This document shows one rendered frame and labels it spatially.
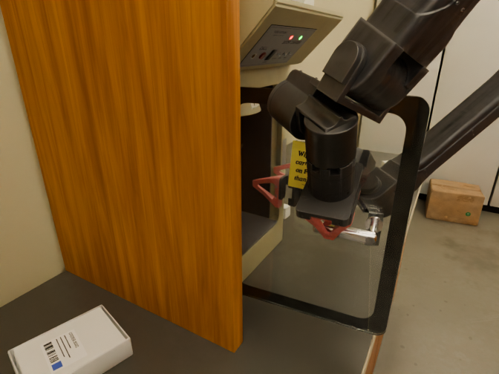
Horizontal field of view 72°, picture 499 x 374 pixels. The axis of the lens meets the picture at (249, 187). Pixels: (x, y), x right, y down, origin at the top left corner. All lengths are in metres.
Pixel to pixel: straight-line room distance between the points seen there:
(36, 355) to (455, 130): 0.81
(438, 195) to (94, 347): 3.08
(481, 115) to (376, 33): 0.40
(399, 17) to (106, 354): 0.62
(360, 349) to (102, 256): 0.55
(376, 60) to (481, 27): 3.23
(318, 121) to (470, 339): 2.03
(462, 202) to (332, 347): 2.85
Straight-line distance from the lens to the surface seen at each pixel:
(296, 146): 0.53
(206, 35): 0.47
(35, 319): 0.86
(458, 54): 3.57
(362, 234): 0.51
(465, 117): 0.73
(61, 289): 0.91
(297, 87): 0.43
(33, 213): 0.92
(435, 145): 0.70
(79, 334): 0.72
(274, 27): 0.57
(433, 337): 2.24
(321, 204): 0.43
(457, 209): 3.47
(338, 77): 0.35
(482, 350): 2.29
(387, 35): 0.36
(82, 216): 0.80
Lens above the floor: 1.45
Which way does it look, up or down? 23 degrees down
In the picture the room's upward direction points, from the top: straight up
